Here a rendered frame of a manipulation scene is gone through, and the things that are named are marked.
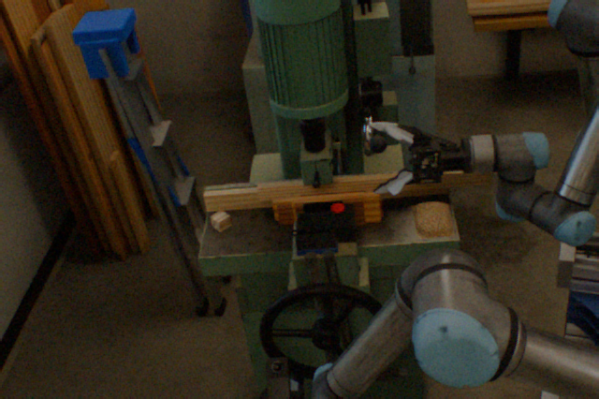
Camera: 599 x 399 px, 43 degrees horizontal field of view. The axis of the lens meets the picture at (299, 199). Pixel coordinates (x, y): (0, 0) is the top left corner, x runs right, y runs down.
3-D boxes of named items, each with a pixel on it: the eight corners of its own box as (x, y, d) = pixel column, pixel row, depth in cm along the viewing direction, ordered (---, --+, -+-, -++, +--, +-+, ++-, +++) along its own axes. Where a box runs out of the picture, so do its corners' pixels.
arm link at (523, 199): (525, 237, 155) (530, 194, 149) (486, 212, 163) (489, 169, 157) (552, 221, 158) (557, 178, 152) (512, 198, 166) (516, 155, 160)
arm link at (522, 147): (548, 179, 152) (552, 143, 147) (493, 183, 153) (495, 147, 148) (539, 157, 158) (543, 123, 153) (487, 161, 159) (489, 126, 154)
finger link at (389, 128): (378, 121, 148) (417, 144, 150) (377, 110, 153) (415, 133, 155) (370, 133, 149) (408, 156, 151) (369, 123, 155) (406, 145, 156)
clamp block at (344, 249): (295, 289, 167) (289, 259, 162) (297, 250, 178) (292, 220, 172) (361, 286, 166) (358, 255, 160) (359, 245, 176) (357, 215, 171)
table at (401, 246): (196, 305, 171) (190, 287, 167) (211, 222, 195) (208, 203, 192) (467, 288, 165) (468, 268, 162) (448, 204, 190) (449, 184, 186)
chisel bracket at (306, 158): (303, 191, 177) (299, 161, 172) (305, 157, 188) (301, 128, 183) (335, 188, 176) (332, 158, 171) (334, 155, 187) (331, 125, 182)
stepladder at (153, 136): (187, 320, 288) (64, 40, 220) (198, 275, 308) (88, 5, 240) (228, 316, 286) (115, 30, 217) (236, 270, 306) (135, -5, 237)
